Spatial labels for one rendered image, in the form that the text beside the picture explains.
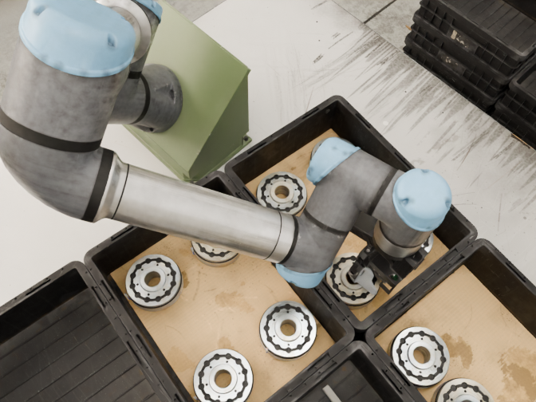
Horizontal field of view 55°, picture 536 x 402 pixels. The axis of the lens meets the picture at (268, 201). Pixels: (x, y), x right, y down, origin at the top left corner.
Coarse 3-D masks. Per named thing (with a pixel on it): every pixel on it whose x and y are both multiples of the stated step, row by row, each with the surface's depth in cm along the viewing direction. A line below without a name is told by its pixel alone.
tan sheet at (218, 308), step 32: (192, 256) 101; (192, 288) 98; (224, 288) 98; (256, 288) 99; (288, 288) 99; (160, 320) 96; (192, 320) 96; (224, 320) 96; (256, 320) 96; (192, 352) 93; (256, 352) 93; (320, 352) 94; (192, 384) 91; (224, 384) 91; (256, 384) 91
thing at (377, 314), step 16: (336, 96) 107; (352, 112) 105; (288, 128) 103; (368, 128) 103; (256, 144) 101; (384, 144) 102; (240, 160) 99; (400, 160) 100; (464, 224) 94; (464, 240) 93; (448, 256) 92; (432, 272) 90; (416, 288) 90; (336, 304) 87; (384, 304) 88; (352, 320) 86; (368, 320) 86
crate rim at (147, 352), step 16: (208, 176) 98; (224, 176) 98; (240, 192) 96; (112, 240) 93; (96, 272) 89; (320, 288) 89; (112, 304) 87; (128, 320) 85; (336, 320) 86; (352, 336) 85; (144, 352) 83; (336, 352) 84; (160, 368) 82; (304, 368) 83; (288, 384) 81; (176, 400) 80; (272, 400) 80
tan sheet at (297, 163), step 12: (324, 132) 115; (312, 144) 113; (288, 156) 112; (300, 156) 112; (276, 168) 110; (288, 168) 110; (300, 168) 110; (252, 180) 109; (252, 192) 108; (312, 192) 108; (348, 240) 103; (360, 240) 103; (348, 252) 102; (432, 252) 103; (444, 252) 103; (420, 264) 101; (348, 276) 100; (408, 276) 100; (396, 288) 99; (372, 300) 98; (384, 300) 98; (360, 312) 97; (372, 312) 97
